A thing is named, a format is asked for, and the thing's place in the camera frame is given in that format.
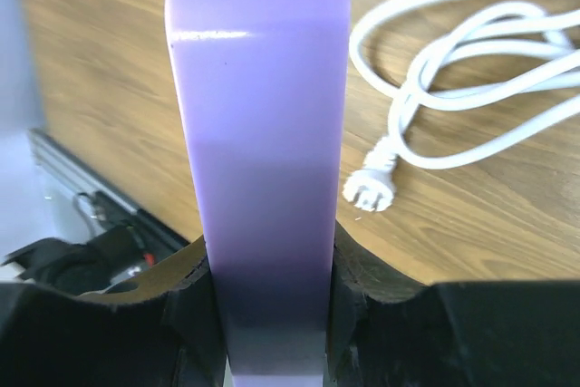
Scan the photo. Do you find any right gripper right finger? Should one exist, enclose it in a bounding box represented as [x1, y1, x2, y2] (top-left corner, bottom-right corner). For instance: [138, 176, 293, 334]
[326, 227, 579, 386]

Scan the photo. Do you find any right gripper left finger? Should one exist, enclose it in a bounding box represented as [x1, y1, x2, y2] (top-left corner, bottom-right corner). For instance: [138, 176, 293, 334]
[1, 239, 227, 386]

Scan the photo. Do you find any purple power strip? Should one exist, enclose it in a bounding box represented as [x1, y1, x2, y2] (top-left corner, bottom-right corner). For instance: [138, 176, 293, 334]
[164, 0, 580, 387]

